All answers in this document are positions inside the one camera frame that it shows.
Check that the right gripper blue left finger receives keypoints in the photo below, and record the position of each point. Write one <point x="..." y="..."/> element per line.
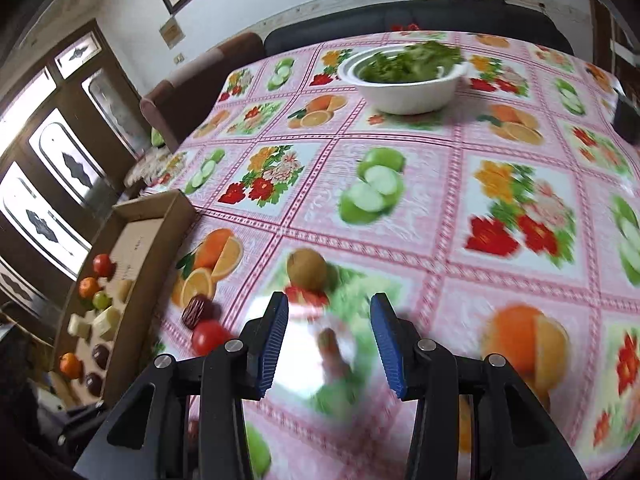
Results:
<point x="263" y="339"/>

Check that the cardboard tray box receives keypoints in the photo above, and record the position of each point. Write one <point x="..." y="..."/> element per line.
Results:
<point x="142" y="237"/>

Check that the red tomato lower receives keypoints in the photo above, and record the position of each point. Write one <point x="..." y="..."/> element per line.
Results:
<point x="103" y="266"/>

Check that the small dark red jujube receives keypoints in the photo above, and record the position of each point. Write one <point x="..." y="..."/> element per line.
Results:
<point x="94" y="384"/>

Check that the brown kiwi fruit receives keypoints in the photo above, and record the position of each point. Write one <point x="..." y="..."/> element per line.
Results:
<point x="307" y="269"/>

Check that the small brown longan fruit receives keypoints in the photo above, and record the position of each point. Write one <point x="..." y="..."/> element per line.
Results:
<point x="123" y="289"/>

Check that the red tomato upper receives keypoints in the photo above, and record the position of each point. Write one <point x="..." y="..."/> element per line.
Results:
<point x="207" y="336"/>

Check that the dried red date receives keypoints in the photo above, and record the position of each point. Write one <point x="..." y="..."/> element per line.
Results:
<point x="199" y="308"/>

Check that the black cylindrical container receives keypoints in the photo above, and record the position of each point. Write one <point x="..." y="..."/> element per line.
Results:
<point x="626" y="120"/>

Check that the black leather sofa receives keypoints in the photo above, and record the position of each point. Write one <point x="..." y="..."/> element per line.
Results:
<point x="491" y="17"/>

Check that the red tomato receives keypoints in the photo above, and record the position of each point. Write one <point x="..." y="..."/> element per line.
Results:
<point x="207" y="336"/>
<point x="103" y="266"/>

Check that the orange mandarin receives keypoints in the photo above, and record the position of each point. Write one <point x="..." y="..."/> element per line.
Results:
<point x="70" y="366"/>
<point x="88" y="287"/>

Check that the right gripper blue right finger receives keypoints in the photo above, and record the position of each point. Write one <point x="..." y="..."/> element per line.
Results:
<point x="396" y="339"/>

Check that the floral fruit print tablecloth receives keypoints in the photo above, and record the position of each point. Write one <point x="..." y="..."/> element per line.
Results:
<point x="507" y="222"/>

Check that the green cloth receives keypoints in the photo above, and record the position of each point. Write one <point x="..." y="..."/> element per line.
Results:
<point x="157" y="139"/>

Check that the green grape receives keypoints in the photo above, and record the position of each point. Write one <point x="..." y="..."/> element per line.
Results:
<point x="101" y="300"/>

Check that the wooden door with glass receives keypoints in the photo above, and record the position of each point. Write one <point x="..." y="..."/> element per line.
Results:
<point x="71" y="129"/>

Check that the dark purple plum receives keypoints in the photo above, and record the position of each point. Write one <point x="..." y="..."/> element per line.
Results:
<point x="101" y="354"/>

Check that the white bowl of greens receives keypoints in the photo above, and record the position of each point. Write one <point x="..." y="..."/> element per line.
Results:
<point x="406" y="79"/>

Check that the brown armchair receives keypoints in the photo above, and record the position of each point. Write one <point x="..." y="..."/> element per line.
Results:
<point x="179" y="103"/>

